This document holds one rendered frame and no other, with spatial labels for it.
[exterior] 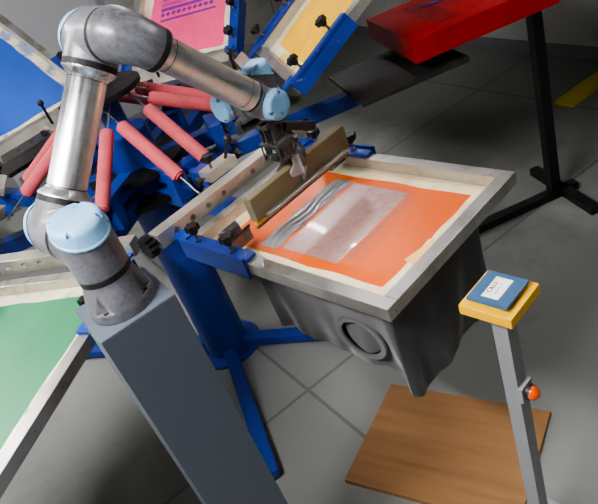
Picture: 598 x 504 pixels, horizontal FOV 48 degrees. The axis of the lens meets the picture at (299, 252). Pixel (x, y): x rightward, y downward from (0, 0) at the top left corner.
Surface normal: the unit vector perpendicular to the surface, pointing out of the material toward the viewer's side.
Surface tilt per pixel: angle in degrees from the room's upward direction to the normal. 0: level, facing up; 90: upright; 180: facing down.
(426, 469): 0
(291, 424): 0
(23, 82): 32
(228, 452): 90
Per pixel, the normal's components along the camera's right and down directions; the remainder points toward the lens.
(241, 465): 0.56, 0.32
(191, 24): -0.36, -0.34
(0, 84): 0.11, -0.56
